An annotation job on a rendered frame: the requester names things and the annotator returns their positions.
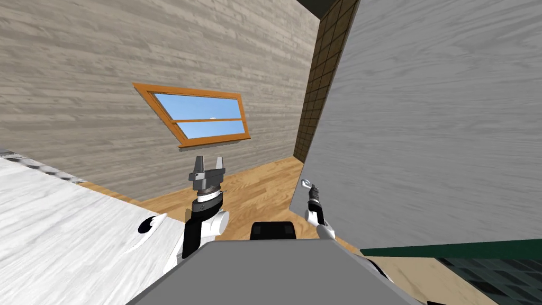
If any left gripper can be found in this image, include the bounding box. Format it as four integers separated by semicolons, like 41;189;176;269
188;156;226;196

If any orange framed window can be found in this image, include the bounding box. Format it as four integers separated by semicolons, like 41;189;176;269
132;82;251;149

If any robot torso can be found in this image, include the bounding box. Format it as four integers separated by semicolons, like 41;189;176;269
126;221;424;305

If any grey wooden door leaf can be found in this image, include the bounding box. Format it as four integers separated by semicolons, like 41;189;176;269
289;0;542;252

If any white wooden door leaf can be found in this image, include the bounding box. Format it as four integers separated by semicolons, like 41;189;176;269
0;148;188;305

